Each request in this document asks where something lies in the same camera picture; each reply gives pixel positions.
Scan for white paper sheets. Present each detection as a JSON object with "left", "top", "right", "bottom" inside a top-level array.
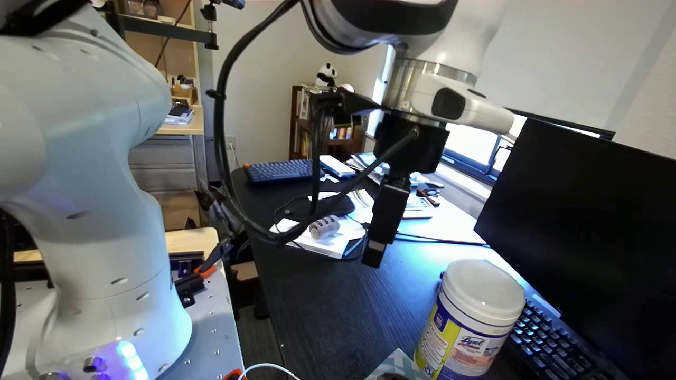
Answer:
[{"left": 349, "top": 191, "right": 434, "bottom": 223}]

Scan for yellow patterned tissue box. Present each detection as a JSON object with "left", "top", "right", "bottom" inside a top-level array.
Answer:
[{"left": 366, "top": 349, "right": 431, "bottom": 380}]

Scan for stack of books and papers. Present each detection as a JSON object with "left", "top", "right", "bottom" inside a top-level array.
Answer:
[{"left": 349, "top": 153, "right": 388, "bottom": 184}]

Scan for panda plush toy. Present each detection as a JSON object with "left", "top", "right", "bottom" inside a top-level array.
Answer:
[{"left": 314, "top": 63, "right": 338, "bottom": 92}]

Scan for white styrofoam tray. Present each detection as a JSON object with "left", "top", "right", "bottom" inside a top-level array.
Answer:
[{"left": 289, "top": 215, "right": 366, "bottom": 260}]

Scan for black computer monitor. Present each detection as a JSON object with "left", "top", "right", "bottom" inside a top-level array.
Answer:
[{"left": 474, "top": 120, "right": 676, "bottom": 380}]

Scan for wooden board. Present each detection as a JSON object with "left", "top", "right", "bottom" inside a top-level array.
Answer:
[{"left": 14, "top": 228, "right": 220, "bottom": 264}]

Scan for blue keyboard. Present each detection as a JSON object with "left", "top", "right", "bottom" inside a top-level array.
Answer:
[{"left": 245, "top": 159, "right": 312, "bottom": 184}]

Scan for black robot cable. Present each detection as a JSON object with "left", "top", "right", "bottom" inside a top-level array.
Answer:
[{"left": 207, "top": 0, "right": 419, "bottom": 250}]

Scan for black keyboard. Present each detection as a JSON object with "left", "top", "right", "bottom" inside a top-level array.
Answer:
[{"left": 507, "top": 303, "right": 630, "bottom": 380}]

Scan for white disinfectant wipes canister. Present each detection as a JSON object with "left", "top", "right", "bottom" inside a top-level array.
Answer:
[{"left": 413, "top": 260, "right": 526, "bottom": 380}]

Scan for wooden shelf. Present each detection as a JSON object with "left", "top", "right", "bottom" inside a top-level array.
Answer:
[{"left": 111, "top": 0, "right": 213, "bottom": 136}]

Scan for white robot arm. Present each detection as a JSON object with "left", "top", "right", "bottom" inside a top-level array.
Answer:
[{"left": 0, "top": 0, "right": 508, "bottom": 380}]

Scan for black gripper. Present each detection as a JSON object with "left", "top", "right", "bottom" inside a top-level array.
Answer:
[{"left": 361, "top": 114, "right": 448, "bottom": 268}]

